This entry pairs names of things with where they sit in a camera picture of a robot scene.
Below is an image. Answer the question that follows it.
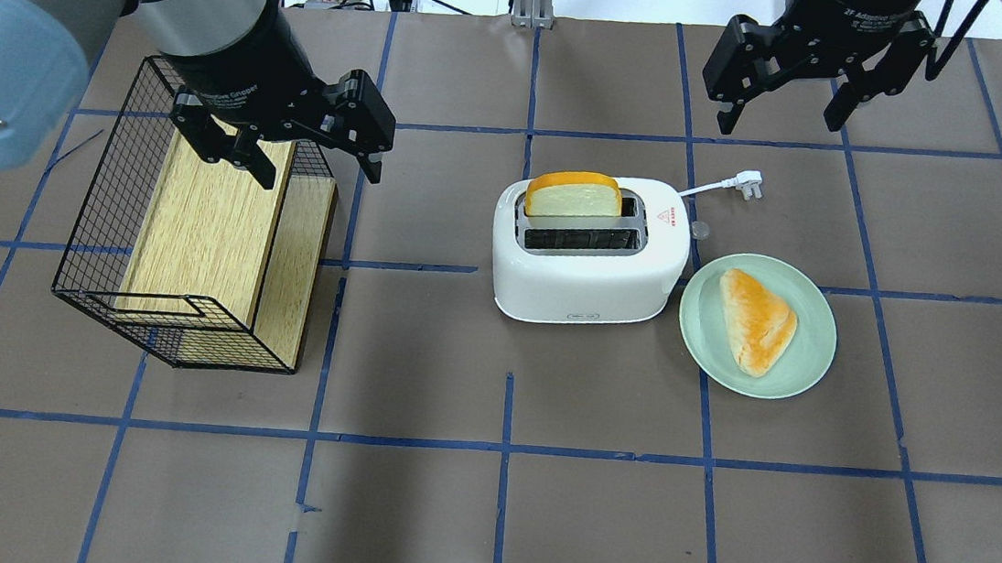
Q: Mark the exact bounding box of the white two-slot toaster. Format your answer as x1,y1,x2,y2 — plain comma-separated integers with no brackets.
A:
490,178,691,324

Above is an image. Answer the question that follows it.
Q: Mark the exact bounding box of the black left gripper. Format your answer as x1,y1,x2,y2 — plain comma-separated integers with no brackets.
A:
162,9,396,189

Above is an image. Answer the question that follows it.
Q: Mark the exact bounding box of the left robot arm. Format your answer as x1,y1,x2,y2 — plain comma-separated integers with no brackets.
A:
0,0,396,189

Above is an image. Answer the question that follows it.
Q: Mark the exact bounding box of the triangular bread on plate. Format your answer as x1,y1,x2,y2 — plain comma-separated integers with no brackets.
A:
718,268,799,378

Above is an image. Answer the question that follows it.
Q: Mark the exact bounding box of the bread slice in toaster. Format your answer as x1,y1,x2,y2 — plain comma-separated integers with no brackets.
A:
523,171,623,219

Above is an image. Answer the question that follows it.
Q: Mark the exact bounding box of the white toaster power plug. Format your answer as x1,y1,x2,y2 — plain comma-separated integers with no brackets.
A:
677,168,764,201

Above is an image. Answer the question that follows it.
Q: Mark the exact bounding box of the light green plate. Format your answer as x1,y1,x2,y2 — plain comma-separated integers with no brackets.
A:
678,254,837,399

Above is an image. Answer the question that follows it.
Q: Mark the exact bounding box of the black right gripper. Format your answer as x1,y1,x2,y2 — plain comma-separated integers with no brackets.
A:
702,0,935,135

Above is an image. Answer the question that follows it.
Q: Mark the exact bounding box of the wooden box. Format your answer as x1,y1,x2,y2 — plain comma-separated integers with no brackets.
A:
111,134,337,374

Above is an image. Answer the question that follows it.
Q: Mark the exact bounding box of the black wire basket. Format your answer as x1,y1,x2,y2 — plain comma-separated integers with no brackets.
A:
52,56,337,374

